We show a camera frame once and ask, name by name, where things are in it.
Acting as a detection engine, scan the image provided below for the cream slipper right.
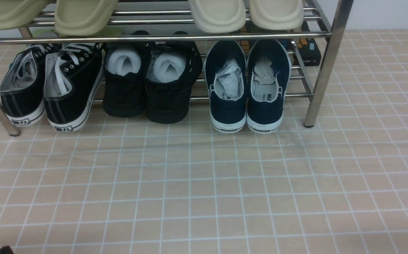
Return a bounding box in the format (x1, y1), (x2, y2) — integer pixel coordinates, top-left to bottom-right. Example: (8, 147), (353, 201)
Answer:
(249, 0), (304, 30)

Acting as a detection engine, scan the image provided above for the black knit shoe right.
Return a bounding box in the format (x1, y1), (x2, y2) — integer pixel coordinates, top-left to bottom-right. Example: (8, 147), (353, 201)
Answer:
(144, 41), (202, 124)

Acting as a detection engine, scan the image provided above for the olive green slipper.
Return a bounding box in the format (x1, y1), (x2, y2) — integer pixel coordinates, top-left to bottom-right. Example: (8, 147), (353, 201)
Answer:
(54, 0), (119, 36)
(0, 0), (52, 30)

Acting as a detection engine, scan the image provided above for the black canvas sneaker left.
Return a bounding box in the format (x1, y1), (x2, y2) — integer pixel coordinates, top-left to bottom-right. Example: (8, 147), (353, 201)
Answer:
(0, 44), (62, 126)

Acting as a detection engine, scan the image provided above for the black canvas sneaker right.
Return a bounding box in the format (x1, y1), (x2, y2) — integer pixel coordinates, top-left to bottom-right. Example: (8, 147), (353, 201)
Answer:
(43, 43), (104, 132)

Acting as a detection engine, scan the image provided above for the navy slip-on shoe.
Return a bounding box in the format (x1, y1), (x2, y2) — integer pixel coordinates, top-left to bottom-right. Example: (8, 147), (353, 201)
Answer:
(247, 39), (292, 134)
(203, 41), (247, 134)

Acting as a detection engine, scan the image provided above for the metal shoe rack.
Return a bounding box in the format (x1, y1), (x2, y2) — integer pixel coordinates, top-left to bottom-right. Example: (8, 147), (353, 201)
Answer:
(0, 0), (355, 137)

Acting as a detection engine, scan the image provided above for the black canvas sneaker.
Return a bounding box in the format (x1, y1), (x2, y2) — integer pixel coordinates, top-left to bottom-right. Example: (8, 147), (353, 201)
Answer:
(0, 44), (62, 126)
(43, 43), (104, 132)

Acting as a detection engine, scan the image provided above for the black knit shoe left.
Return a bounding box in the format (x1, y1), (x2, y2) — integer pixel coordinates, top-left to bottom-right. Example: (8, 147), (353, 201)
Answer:
(102, 41), (152, 118)

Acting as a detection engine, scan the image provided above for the cream slipper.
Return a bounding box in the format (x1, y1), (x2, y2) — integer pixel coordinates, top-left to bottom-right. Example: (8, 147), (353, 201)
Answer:
(188, 0), (246, 34)
(249, 0), (304, 30)

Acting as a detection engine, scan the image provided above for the black knit shoe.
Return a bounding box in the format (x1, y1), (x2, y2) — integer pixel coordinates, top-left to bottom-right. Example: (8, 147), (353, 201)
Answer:
(102, 41), (152, 118)
(144, 41), (202, 124)

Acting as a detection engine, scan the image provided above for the black box behind rack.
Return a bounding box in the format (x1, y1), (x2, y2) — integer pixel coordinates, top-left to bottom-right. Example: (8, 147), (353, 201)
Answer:
(229, 22), (322, 66)

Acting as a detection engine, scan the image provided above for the cream slipper left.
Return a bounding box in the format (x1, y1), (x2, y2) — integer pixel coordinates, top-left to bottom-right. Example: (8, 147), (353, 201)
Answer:
(188, 0), (246, 34)

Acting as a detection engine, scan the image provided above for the dark object bottom left corner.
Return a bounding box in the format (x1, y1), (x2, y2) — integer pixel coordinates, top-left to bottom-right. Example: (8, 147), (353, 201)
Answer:
(0, 246), (14, 254)

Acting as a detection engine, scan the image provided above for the olive green slipper far left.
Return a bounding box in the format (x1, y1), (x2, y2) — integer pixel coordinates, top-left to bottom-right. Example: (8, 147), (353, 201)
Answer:
(0, 0), (52, 30)

